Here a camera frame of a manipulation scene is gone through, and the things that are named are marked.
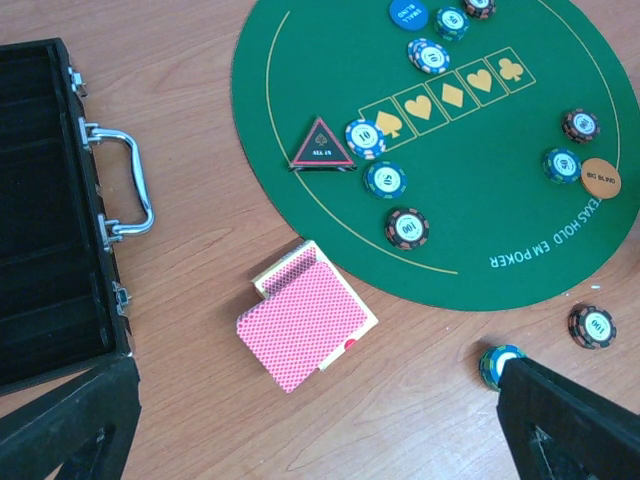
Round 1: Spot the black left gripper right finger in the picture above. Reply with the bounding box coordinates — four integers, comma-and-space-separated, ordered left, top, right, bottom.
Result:
497, 358, 639, 479

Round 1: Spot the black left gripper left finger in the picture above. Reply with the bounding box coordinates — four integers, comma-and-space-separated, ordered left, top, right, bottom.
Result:
1, 357, 141, 479

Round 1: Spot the blue 50 chip stack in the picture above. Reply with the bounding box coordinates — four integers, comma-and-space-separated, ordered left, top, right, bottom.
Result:
478, 345, 526, 391

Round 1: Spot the brown 100 chip stack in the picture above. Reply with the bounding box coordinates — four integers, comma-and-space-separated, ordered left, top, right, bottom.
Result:
568, 304, 617, 350

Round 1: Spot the red playing card deck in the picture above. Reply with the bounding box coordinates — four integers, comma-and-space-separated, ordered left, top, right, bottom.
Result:
236, 240, 378, 393

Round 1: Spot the orange big blind button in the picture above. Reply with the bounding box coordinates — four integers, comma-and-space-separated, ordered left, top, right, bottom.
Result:
580, 158, 622, 200

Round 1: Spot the white blue 10 chip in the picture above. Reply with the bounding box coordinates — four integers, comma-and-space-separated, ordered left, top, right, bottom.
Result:
345, 119, 386, 160
407, 38, 450, 75

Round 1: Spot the triangular all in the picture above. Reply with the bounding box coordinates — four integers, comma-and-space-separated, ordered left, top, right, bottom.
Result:
289, 117, 357, 172

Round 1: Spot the blue small blind button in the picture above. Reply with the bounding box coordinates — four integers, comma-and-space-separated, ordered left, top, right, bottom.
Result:
389, 0, 429, 31

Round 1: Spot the black poker chip case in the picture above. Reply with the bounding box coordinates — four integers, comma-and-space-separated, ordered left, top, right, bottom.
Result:
1, 38, 132, 394

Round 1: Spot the round green poker mat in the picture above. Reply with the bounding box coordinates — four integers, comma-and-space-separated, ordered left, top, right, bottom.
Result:
232, 1, 639, 311

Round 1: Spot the silver case handle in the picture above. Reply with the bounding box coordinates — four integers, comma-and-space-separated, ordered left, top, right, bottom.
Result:
78, 117, 156, 251

